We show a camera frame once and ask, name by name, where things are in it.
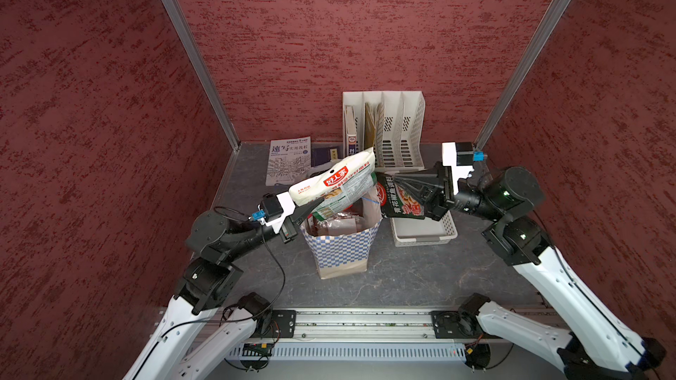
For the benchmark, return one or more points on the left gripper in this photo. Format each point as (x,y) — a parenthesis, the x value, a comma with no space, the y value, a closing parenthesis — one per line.
(288,233)

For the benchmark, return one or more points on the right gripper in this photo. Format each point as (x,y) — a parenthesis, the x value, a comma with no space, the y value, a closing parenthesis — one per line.
(435,190)

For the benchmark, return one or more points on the black red condiment packet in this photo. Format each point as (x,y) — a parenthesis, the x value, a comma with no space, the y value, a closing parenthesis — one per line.
(395,202)

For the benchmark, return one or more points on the white condiment packet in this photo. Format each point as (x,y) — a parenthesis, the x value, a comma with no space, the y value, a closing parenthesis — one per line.
(340,187)

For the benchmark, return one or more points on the blue checkered paper bag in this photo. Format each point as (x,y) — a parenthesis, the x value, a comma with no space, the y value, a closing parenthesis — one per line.
(347,253)

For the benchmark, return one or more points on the dark condiment packet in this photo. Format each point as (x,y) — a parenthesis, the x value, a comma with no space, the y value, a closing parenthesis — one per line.
(338,225)

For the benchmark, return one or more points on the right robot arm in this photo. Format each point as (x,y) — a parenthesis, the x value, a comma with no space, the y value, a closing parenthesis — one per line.
(595,344)

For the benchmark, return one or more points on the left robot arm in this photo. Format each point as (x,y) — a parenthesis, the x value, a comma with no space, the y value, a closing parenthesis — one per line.
(192,339)

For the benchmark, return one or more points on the white plastic basket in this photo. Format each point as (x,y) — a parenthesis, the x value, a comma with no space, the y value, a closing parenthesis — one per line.
(426,232)

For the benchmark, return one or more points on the white sketch tutorial book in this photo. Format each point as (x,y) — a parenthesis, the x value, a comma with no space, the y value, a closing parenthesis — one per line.
(289,161)

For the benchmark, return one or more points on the dark blue book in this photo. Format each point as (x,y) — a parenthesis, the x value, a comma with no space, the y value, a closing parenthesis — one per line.
(324,155)

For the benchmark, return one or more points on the white file organizer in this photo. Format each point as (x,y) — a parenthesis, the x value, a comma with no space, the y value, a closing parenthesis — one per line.
(399,131)

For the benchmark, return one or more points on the brown folders in organizer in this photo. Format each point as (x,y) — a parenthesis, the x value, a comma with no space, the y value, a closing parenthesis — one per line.
(371,121)

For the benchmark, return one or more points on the blue white upright book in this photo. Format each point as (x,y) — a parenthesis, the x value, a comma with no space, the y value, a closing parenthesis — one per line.
(350,131)

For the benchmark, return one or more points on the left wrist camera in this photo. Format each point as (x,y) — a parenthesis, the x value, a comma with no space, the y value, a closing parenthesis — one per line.
(274,210)

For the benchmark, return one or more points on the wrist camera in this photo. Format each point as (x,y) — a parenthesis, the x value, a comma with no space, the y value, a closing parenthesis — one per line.
(274,210)
(460,158)

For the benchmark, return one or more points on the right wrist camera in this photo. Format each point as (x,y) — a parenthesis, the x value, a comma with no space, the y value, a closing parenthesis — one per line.
(460,158)

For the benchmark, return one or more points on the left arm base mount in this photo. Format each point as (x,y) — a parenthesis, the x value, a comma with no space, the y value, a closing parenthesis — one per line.
(280,324)

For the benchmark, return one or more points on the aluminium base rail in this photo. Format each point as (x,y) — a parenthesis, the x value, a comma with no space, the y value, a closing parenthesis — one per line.
(324,324)

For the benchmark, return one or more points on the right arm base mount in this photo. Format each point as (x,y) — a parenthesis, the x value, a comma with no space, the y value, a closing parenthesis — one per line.
(458,326)

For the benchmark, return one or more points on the right corner metal post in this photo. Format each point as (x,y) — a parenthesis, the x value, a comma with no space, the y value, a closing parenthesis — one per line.
(541,35)

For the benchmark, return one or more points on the corner metal post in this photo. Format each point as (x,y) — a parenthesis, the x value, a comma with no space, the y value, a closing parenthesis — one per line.
(181,26)
(541,35)

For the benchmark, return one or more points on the left corner metal post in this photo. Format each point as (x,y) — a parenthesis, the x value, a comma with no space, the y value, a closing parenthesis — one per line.
(181,26)

